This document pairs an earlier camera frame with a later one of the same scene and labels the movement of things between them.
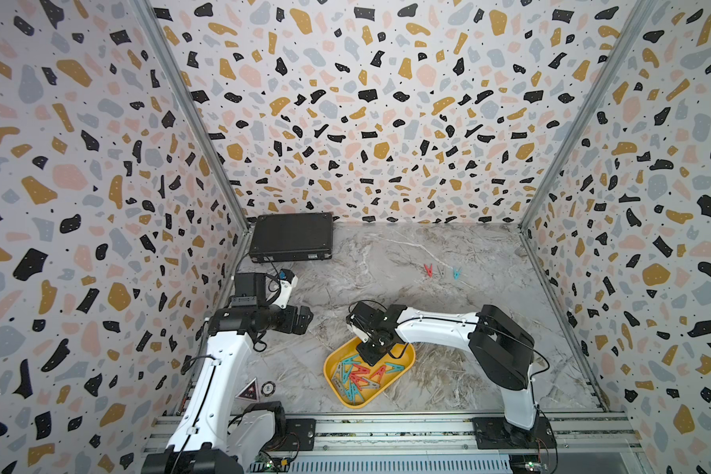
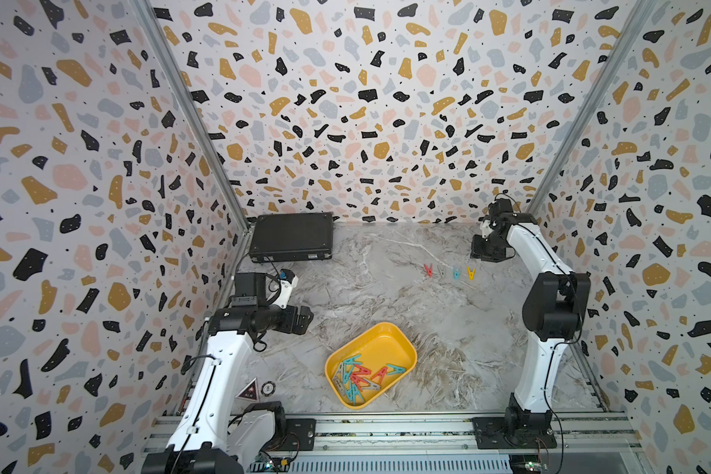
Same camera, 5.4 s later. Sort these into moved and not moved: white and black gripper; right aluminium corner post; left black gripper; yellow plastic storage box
Moved: white and black gripper
Not moved: yellow plastic storage box; right aluminium corner post; left black gripper
